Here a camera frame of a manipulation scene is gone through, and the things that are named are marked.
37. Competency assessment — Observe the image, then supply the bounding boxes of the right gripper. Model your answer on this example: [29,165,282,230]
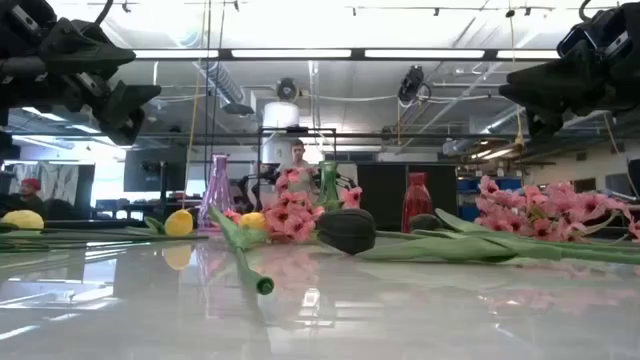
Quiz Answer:
[498,2,640,139]

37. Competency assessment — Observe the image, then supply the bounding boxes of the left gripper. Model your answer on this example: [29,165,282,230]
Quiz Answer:
[0,0,162,146]

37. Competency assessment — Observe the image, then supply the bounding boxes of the purple glass vase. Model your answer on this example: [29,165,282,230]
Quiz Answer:
[197,153,236,234]

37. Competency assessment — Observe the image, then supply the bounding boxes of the black tulip stem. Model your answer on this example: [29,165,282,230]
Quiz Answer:
[315,207,640,266]

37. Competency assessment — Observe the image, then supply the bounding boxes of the red glass vase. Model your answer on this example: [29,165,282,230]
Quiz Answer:
[401,172,434,234]

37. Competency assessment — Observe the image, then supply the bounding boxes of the green glass vase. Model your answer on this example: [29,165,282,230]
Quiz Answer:
[315,159,342,212]

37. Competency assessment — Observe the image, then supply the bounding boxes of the blue storage bins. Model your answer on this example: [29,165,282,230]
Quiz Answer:
[456,175,525,224]

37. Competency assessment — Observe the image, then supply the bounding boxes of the large black display screen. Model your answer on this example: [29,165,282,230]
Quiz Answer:
[123,144,189,194]

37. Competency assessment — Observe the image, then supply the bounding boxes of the patterned white curtain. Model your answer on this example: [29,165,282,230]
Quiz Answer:
[7,162,81,221]

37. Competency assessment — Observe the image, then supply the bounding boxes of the black hanging device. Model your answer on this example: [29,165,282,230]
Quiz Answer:
[397,64,432,106]

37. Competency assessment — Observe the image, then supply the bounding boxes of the person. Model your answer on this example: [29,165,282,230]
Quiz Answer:
[277,138,321,196]
[9,177,49,217]

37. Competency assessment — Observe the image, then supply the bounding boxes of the white cylindrical tank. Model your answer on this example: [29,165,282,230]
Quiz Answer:
[259,101,302,166]

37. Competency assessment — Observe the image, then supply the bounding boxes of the black round fan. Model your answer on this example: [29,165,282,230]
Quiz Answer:
[276,77,300,103]

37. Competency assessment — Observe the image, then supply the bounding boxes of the black cabinet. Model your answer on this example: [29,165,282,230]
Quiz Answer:
[356,161,459,232]

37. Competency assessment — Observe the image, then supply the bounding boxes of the overhead light bar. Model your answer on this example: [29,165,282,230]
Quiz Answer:
[130,47,562,62]

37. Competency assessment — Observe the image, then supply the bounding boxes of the yellow hanging cord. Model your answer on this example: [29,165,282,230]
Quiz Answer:
[180,0,209,210]
[507,7,526,149]

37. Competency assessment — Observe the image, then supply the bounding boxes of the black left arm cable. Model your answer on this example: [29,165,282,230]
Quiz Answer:
[93,0,117,26]

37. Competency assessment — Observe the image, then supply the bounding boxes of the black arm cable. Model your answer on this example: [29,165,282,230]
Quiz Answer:
[578,0,601,21]
[93,0,117,26]

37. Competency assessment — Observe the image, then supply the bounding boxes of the silver ventilation duct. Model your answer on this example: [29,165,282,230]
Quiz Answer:
[442,107,526,157]
[195,60,247,106]

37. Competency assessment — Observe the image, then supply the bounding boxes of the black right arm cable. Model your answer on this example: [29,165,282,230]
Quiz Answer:
[578,0,601,21]

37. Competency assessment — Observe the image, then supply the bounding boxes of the black metal table frame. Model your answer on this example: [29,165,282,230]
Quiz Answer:
[42,218,151,231]

